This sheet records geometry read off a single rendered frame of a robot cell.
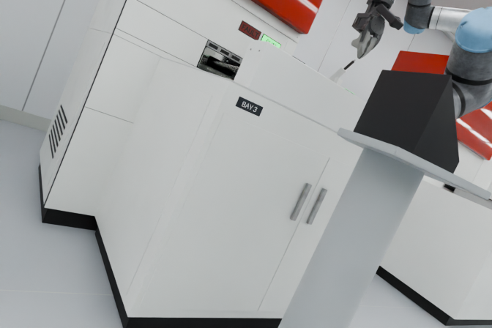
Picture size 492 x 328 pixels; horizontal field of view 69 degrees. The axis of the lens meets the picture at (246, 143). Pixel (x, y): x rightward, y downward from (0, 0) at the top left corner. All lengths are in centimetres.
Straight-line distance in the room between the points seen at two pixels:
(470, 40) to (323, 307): 72
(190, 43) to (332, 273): 108
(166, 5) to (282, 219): 94
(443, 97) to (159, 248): 82
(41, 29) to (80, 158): 155
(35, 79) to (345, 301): 257
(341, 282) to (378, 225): 17
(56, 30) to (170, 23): 153
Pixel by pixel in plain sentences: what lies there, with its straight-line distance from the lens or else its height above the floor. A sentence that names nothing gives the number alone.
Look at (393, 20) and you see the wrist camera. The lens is 130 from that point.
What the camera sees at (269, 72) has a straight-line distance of 104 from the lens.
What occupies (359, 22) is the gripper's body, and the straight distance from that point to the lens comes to 138.
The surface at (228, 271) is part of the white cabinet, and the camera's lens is 124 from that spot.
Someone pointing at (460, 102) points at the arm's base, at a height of 100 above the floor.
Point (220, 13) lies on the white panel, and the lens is 164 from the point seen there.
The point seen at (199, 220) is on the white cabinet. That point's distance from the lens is 108.
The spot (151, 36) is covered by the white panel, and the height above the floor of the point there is 88.
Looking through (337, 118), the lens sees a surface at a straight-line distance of 125.
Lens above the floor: 76
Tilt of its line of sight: 5 degrees down
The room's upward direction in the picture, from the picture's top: 24 degrees clockwise
